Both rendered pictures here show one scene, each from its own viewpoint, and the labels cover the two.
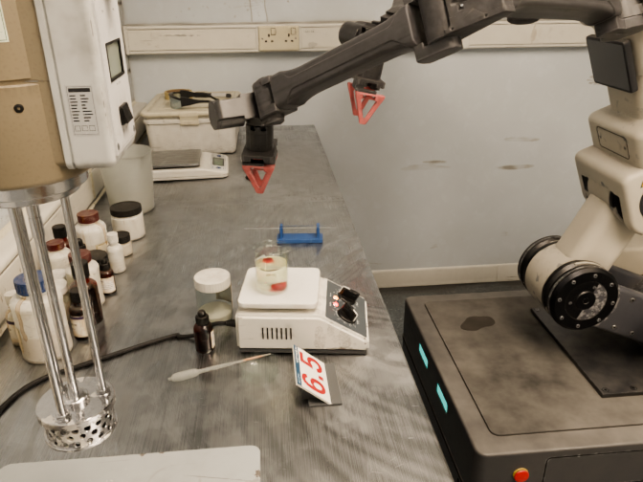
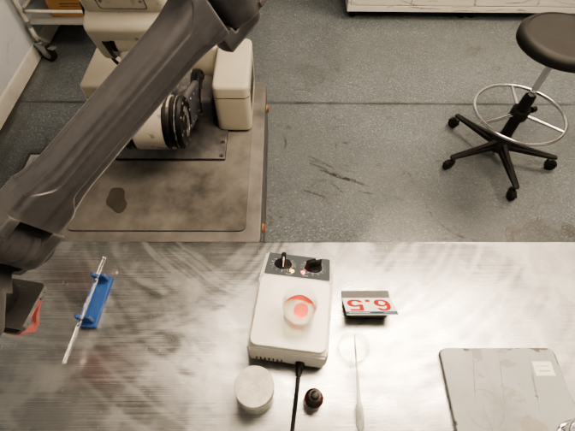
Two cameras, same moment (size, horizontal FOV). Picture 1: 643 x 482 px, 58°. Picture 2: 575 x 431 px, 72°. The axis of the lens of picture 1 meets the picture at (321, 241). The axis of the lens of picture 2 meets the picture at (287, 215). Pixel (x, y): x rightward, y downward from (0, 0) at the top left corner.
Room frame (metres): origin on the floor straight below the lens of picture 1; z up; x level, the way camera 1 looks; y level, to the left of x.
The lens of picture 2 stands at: (0.79, 0.30, 1.45)
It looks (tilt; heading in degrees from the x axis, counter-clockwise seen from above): 56 degrees down; 274
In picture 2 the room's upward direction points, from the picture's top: 1 degrees clockwise
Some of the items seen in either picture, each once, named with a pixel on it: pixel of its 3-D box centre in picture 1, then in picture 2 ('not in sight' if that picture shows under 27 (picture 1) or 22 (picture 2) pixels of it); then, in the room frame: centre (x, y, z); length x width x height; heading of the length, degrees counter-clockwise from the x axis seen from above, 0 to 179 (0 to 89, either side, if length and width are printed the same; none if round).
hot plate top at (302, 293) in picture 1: (280, 286); (292, 312); (0.80, 0.06, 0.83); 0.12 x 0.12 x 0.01; 88
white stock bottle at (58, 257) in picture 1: (58, 262); not in sight; (0.97, 0.49, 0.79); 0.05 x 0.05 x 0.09
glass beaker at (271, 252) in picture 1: (273, 267); (299, 309); (0.79, 0.07, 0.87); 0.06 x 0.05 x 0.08; 75
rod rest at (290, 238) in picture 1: (299, 232); (93, 298); (1.16, 0.05, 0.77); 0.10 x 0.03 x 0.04; 91
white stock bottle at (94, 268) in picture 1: (83, 278); not in sight; (0.89, 0.41, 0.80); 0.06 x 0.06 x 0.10
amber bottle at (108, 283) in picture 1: (106, 274); not in sight; (0.93, 0.39, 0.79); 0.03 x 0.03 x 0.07
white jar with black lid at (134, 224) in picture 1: (127, 221); not in sight; (1.19, 0.43, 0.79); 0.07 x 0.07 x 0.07
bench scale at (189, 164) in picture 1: (184, 164); not in sight; (1.67, 0.41, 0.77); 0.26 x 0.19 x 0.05; 99
